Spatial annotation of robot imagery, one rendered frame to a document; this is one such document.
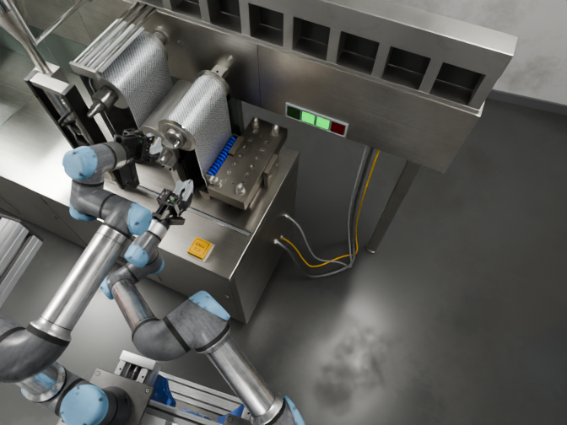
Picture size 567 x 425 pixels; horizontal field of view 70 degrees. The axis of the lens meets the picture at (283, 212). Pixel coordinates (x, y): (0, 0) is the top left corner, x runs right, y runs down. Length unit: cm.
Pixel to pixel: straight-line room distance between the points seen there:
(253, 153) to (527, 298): 192
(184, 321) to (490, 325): 197
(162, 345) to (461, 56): 111
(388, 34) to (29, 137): 161
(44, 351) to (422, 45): 120
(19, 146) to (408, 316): 218
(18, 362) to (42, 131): 132
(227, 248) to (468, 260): 169
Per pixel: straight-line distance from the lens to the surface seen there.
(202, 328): 116
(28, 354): 106
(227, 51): 157
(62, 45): 226
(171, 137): 147
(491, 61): 127
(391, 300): 256
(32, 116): 227
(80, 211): 116
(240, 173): 162
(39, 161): 208
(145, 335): 120
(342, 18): 129
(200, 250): 159
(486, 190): 314
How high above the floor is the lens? 236
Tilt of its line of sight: 61 degrees down
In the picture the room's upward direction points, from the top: 2 degrees clockwise
